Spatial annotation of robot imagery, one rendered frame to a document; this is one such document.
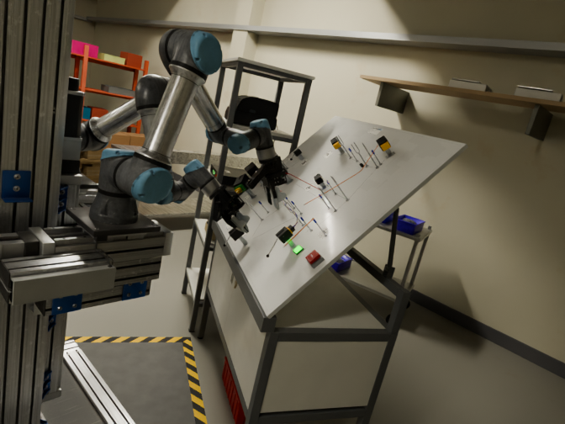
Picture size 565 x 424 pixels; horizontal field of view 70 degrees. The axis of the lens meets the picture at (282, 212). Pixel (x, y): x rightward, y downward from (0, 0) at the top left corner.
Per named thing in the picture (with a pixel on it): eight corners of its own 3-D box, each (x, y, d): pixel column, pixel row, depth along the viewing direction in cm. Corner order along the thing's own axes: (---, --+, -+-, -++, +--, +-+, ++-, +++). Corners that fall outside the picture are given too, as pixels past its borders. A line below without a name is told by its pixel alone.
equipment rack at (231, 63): (187, 332, 283) (238, 56, 237) (180, 290, 337) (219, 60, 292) (256, 333, 301) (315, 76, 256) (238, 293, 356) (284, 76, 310)
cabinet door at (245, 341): (245, 410, 169) (265, 327, 159) (221, 334, 218) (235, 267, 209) (251, 410, 170) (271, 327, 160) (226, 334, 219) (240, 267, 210)
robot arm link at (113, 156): (124, 182, 141) (128, 144, 138) (146, 194, 134) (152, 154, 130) (90, 183, 131) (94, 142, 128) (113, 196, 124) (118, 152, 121)
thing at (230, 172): (217, 184, 264) (219, 174, 262) (208, 172, 295) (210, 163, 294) (264, 191, 276) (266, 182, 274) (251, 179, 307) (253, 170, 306)
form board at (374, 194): (216, 219, 260) (214, 217, 259) (336, 118, 265) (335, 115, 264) (269, 319, 154) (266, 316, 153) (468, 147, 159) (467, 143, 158)
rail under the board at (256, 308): (260, 332, 154) (263, 317, 153) (211, 227, 260) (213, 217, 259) (273, 332, 156) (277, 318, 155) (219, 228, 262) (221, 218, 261)
